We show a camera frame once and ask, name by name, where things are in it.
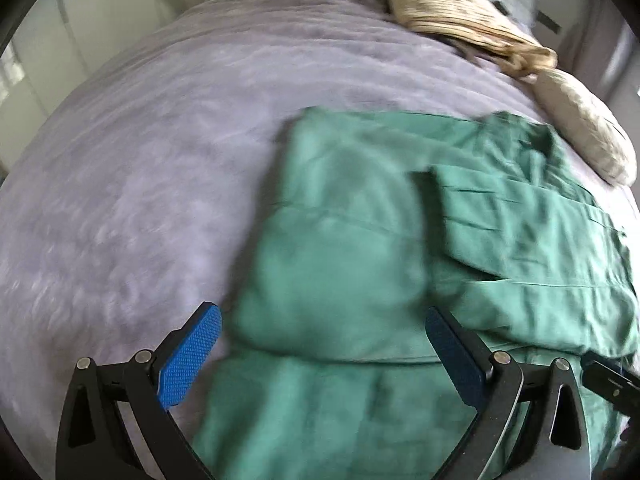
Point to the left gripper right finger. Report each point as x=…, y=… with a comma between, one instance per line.
x=552, y=442

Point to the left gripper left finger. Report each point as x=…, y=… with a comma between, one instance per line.
x=93, y=442

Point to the green button-up shirt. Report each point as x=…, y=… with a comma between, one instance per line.
x=378, y=216

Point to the lavender textured bedspread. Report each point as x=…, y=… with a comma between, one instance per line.
x=145, y=192

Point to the cream pleated round pillow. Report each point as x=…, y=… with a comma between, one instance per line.
x=588, y=125

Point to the beige knitted sweater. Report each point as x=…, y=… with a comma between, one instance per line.
x=476, y=28

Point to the white wardrobe with drawers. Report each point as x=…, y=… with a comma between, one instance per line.
x=59, y=45

